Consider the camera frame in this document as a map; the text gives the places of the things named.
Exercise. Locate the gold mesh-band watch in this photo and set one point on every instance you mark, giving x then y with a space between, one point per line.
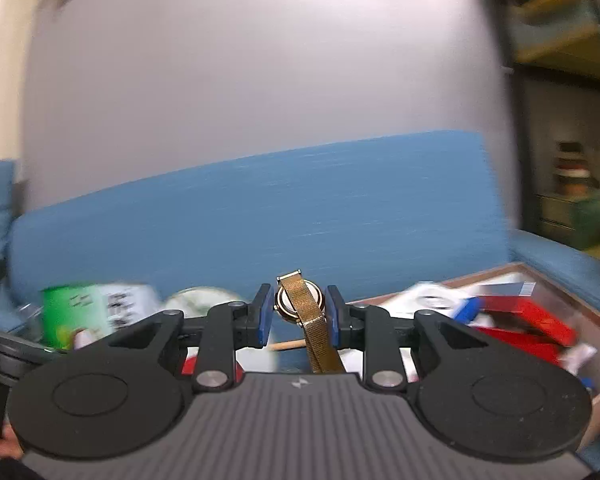
312 330

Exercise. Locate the blue sofa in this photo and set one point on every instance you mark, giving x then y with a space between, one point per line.
330 210

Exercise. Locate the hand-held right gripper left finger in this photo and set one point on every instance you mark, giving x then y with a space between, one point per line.
265 316

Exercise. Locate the red package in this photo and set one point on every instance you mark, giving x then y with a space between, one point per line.
530 320

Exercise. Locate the white printer box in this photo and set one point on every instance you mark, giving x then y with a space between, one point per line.
430 295

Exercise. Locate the cardboard box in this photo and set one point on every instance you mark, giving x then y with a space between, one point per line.
595 340

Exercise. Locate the metal shelf with wooden boards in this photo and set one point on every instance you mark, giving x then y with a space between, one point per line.
555 10

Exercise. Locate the green coconut snack bag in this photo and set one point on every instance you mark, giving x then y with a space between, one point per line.
70 310

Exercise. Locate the round floral hand fan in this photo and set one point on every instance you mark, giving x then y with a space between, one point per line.
195 297

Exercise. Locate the person's left hand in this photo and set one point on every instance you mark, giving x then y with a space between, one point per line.
7 444

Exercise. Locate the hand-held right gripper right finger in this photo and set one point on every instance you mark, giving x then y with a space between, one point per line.
332 316

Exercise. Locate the small red box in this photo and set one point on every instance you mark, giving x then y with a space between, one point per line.
189 366

